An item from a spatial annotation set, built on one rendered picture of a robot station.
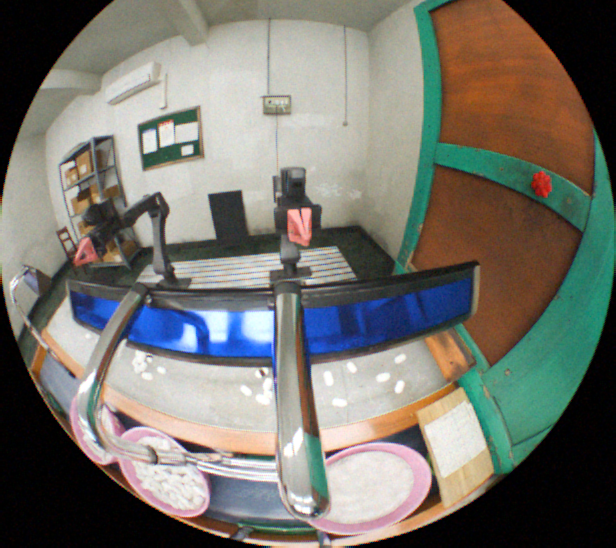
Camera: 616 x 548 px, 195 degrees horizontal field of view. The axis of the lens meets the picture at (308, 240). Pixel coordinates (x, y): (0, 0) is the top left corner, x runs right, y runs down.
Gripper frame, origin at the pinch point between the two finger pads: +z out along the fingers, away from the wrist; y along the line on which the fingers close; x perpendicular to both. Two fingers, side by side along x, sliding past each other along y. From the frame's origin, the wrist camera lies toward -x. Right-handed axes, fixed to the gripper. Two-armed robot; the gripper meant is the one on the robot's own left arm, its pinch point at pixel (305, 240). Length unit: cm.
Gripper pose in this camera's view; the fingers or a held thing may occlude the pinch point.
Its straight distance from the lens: 31.3
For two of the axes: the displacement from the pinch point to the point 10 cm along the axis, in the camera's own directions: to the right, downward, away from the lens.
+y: 9.8, -1.0, 1.8
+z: 2.0, 5.1, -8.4
